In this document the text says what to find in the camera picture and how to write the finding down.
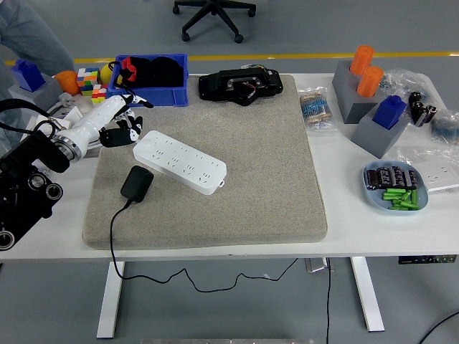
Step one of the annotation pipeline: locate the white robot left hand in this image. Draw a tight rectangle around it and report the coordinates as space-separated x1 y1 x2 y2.
73 93 154 159

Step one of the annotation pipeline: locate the black plug adapter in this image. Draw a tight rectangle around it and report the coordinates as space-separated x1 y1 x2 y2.
120 165 155 204

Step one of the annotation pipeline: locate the thin black adapter cord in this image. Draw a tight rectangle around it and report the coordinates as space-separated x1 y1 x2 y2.
108 199 299 293

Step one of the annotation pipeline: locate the white power strip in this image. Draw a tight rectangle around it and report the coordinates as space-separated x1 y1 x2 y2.
132 130 228 196

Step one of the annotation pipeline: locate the white three-pin plug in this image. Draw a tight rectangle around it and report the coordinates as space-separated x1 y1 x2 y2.
57 92 77 108

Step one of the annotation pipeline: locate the white square panel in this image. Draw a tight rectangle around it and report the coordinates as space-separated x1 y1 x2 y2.
61 106 89 125

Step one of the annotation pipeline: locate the multicoloured puzzle cube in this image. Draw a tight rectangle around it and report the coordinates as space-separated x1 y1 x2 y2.
76 67 100 97
90 84 110 105

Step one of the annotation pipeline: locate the yellow ball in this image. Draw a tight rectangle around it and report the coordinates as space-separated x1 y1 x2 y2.
99 63 115 85

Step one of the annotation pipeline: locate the orange plastic cup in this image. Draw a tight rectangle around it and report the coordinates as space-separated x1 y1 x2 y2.
54 70 80 96

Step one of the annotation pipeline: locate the blue plastic bin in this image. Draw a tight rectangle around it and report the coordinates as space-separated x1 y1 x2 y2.
107 53 189 108

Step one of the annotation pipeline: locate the black pouch with red toggle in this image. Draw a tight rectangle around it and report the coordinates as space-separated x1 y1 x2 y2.
107 55 155 97

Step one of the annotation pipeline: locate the blue plastic block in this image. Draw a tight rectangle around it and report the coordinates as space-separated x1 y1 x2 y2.
10 59 47 92
372 95 408 130

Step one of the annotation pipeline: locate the black round cloth pouch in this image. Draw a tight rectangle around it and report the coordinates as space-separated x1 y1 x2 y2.
150 56 186 89

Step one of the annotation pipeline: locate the person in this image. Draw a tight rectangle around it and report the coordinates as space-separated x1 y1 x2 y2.
0 0 75 78

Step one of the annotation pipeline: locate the black electronic device housing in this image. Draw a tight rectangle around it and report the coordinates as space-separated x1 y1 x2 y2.
198 64 284 108

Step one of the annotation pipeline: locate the grey-brown mat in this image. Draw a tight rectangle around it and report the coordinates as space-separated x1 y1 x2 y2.
81 74 329 251

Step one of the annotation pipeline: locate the white table leg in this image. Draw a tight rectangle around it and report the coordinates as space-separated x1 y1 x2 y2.
350 257 386 333
96 261 126 340

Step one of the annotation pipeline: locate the clear bag of taped resistors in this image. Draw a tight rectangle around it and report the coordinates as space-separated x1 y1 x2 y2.
297 87 340 133

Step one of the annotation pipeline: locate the grey two-hole block holder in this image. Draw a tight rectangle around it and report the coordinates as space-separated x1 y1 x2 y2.
331 59 384 125

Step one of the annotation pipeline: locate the orange plastic cylinder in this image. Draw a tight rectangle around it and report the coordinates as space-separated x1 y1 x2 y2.
349 44 376 76
356 66 384 98

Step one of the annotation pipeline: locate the light blue plate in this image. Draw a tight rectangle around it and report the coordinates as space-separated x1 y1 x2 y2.
361 160 430 216

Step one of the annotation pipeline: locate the clear bag of blue resistors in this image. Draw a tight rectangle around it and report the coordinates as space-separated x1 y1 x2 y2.
379 67 437 100
430 109 459 144

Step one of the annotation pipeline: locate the clear plastic bag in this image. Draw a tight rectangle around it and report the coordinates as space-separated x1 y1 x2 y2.
397 145 459 194

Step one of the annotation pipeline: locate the clear bag of black capacitors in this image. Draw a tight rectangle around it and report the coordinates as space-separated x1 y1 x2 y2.
407 91 439 127

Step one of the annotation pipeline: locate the black table control panel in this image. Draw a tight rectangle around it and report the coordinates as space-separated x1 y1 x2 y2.
397 254 458 265

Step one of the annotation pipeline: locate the silver metal bracket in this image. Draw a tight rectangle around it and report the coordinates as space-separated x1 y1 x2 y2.
305 257 329 274

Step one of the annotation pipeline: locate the black hanging cable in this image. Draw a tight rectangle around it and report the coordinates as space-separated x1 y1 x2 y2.
324 257 333 344

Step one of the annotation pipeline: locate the white wall socket plate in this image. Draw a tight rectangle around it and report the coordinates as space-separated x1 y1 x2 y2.
417 160 459 193

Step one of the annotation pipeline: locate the black floor cable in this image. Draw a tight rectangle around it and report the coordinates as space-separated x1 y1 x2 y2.
419 310 459 344

